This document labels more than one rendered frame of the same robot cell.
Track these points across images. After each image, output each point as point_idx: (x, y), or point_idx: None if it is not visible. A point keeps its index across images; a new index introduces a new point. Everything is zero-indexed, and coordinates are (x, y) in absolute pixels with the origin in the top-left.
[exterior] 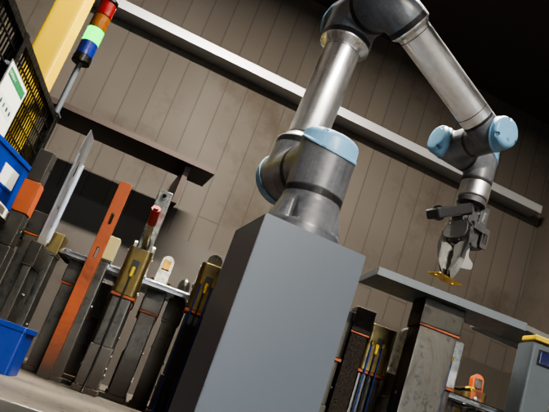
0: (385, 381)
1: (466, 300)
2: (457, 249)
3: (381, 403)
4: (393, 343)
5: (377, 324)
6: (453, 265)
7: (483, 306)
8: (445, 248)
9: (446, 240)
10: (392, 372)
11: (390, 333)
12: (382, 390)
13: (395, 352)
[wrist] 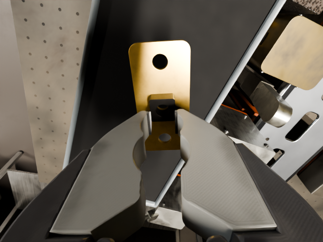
0: (255, 76)
1: (77, 82)
2: (105, 175)
3: (245, 72)
4: (252, 61)
5: (286, 25)
6: (127, 121)
7: (71, 116)
8: (209, 182)
9: (239, 239)
10: (257, 86)
11: (263, 55)
12: (251, 73)
13: (267, 90)
